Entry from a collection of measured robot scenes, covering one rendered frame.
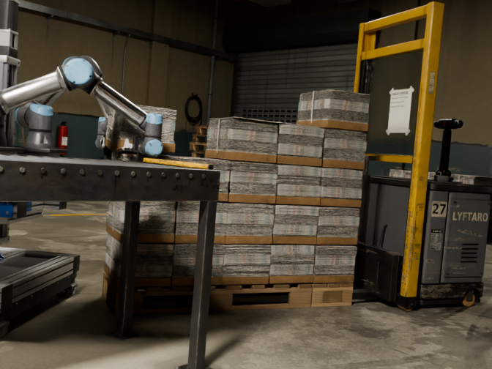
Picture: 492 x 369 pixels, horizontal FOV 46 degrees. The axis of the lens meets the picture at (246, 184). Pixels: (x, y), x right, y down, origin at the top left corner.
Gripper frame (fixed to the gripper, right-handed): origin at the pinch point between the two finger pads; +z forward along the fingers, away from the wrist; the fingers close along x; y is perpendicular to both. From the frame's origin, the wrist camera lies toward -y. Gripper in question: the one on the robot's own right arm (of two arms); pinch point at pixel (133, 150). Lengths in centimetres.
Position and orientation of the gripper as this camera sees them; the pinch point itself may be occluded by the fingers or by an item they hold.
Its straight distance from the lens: 293.9
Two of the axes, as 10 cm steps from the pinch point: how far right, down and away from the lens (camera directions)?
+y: 1.0, -9.9, -0.5
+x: -8.9, -0.6, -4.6
